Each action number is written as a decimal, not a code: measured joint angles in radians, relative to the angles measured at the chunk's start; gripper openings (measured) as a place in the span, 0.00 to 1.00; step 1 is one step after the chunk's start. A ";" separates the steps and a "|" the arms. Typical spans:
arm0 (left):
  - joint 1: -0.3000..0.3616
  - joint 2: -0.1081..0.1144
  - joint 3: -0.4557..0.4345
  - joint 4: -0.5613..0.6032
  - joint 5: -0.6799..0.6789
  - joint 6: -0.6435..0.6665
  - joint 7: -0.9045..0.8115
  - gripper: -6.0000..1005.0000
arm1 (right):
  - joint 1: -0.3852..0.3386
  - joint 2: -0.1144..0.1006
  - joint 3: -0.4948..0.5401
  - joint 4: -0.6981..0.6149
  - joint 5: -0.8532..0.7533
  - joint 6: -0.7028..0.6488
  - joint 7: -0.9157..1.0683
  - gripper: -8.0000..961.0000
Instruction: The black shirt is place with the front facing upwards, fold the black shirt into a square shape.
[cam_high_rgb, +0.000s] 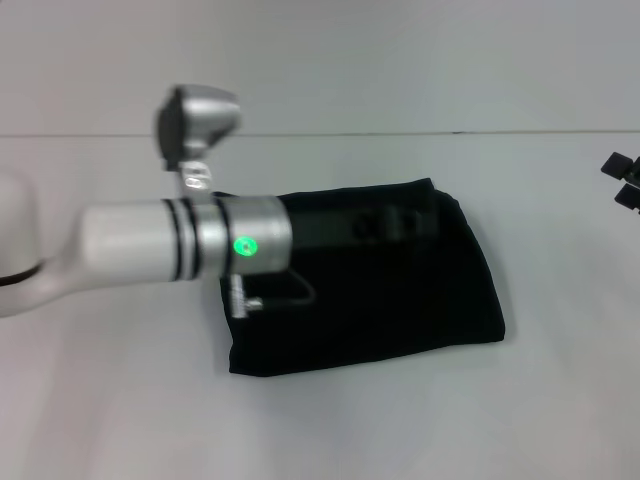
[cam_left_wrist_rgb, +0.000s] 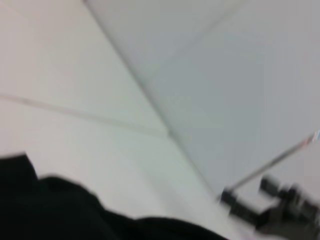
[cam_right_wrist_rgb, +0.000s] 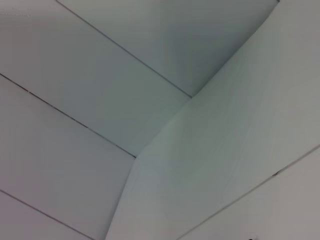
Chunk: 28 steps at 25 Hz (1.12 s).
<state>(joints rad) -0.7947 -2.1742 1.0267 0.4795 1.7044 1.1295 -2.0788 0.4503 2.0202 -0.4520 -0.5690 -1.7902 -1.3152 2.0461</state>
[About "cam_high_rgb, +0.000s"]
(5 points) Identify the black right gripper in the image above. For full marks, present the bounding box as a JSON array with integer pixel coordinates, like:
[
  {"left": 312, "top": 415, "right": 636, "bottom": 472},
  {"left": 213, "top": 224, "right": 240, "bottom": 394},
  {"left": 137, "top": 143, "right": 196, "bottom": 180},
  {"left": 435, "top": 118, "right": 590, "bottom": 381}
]
[{"left": 600, "top": 153, "right": 640, "bottom": 209}]

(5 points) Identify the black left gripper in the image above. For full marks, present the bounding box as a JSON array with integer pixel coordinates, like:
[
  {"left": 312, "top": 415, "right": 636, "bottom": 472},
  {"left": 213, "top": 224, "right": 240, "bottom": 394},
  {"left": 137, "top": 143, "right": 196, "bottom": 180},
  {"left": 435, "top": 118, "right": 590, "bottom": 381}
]
[{"left": 284, "top": 204, "right": 441, "bottom": 257}]

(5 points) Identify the black shirt with FREE print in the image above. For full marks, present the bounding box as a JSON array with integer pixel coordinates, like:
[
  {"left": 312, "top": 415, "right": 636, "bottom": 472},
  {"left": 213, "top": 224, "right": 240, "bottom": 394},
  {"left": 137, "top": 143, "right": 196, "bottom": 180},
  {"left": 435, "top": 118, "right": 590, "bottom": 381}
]
[{"left": 212, "top": 176, "right": 507, "bottom": 377}]

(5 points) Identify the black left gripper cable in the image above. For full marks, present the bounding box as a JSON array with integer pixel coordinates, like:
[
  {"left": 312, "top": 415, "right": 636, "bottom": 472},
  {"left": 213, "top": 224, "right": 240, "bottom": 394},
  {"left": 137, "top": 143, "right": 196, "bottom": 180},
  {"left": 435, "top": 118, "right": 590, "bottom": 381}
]
[{"left": 229, "top": 272, "right": 317, "bottom": 321}]

